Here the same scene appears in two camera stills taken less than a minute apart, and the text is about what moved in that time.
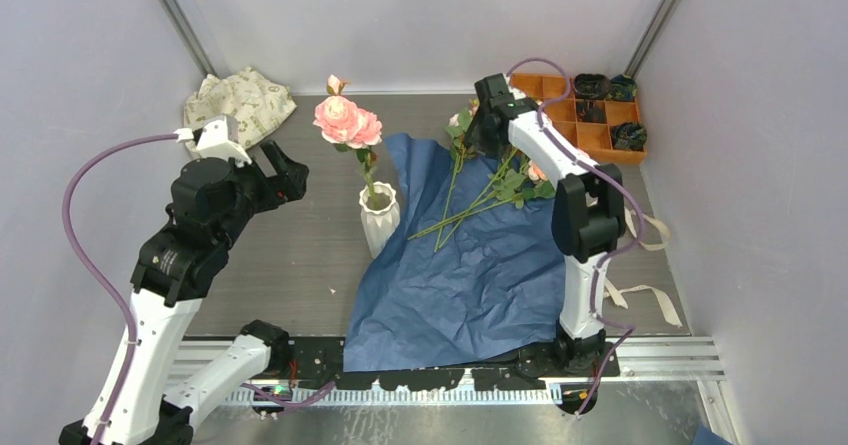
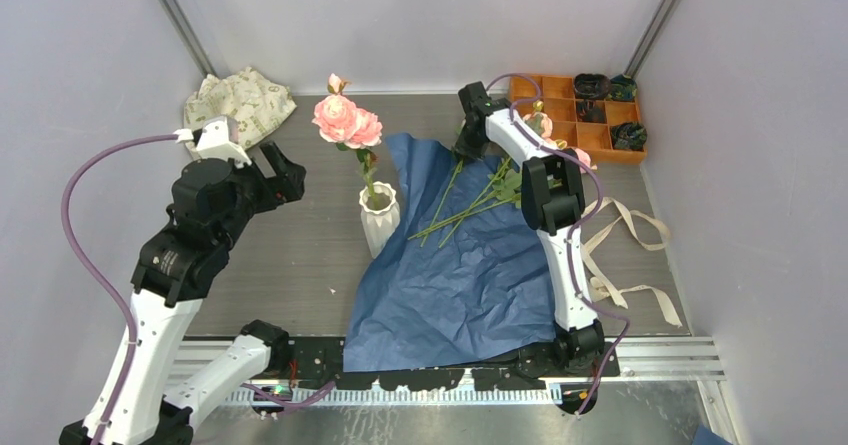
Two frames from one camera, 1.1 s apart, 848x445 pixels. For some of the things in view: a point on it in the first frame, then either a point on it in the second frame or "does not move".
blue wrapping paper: x=465 y=272 does not move
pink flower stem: x=454 y=122 -> x=443 y=201
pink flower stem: x=349 y=127 does not move
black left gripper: x=288 y=183 does not move
